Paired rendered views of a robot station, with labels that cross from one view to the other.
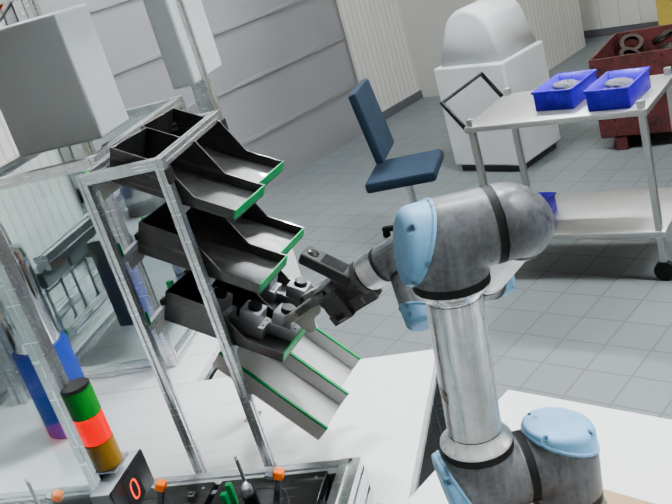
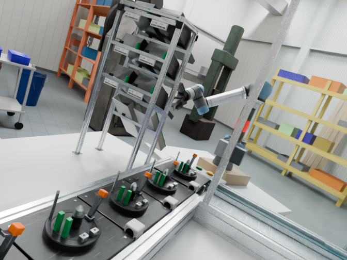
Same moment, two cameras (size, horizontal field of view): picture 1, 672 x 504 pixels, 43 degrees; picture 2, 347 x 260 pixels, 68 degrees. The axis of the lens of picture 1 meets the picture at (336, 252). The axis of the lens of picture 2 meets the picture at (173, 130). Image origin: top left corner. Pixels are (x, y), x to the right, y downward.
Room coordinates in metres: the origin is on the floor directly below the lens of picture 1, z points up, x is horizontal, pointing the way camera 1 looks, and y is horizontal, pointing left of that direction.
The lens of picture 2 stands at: (1.46, 1.56, 1.44)
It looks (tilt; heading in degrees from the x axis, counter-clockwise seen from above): 12 degrees down; 274
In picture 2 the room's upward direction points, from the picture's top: 21 degrees clockwise
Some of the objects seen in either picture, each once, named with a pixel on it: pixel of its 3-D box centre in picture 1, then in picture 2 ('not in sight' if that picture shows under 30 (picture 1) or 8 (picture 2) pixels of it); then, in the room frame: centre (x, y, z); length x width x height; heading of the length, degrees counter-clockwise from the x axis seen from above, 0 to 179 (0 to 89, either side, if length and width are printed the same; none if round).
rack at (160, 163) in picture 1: (213, 308); (133, 94); (1.80, 0.30, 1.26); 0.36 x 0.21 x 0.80; 162
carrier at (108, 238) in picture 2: not in sight; (76, 218); (1.65, 1.00, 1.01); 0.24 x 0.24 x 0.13; 72
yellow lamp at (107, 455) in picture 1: (103, 450); not in sight; (1.27, 0.47, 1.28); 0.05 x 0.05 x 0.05
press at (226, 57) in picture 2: not in sight; (215, 84); (1.32, -5.28, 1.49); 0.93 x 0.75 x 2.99; 45
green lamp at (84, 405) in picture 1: (81, 401); not in sight; (1.27, 0.47, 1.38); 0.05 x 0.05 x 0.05
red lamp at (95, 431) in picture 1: (92, 426); not in sight; (1.27, 0.47, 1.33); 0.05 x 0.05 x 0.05
